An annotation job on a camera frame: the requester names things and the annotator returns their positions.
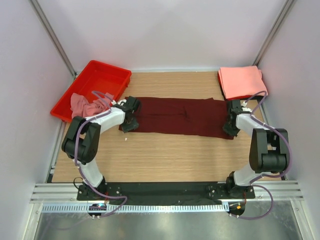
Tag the slotted white cable duct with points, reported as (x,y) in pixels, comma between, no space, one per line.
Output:
(101,208)

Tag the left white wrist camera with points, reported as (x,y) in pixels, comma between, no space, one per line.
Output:
(120,102)

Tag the pink crumpled t shirt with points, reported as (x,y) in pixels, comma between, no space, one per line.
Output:
(80,106)

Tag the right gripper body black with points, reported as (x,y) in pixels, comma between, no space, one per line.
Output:
(230,129)

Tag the left aluminium frame post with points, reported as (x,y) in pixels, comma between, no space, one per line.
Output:
(52,35)

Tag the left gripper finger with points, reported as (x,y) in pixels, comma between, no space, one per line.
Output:
(127,127)
(134,124)

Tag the folded red t shirt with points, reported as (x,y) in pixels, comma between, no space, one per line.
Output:
(221,87)

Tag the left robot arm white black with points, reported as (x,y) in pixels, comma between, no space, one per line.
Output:
(82,139)

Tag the folded salmon pink t shirt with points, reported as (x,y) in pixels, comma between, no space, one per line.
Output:
(242,81)

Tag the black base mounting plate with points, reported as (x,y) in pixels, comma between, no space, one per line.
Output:
(177,193)

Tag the right aluminium frame post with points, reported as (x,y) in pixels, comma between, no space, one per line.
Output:
(280,19)

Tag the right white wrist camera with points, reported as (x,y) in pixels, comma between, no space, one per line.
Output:
(245,108)

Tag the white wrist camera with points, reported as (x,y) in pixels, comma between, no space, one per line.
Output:
(245,108)
(120,102)

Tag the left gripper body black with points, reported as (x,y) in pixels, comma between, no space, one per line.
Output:
(128,122)

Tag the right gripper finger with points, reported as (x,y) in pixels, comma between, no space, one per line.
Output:
(234,132)
(228,129)

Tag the red plastic bin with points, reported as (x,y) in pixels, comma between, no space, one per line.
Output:
(96,76)

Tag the dark maroon t shirt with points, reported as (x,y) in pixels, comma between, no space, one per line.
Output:
(182,116)

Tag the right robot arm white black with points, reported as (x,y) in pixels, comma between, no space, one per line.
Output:
(269,153)

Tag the aluminium frame post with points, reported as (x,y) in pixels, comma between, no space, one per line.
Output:
(52,35)
(280,19)

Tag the aluminium front rail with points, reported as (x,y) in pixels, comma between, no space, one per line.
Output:
(281,190)

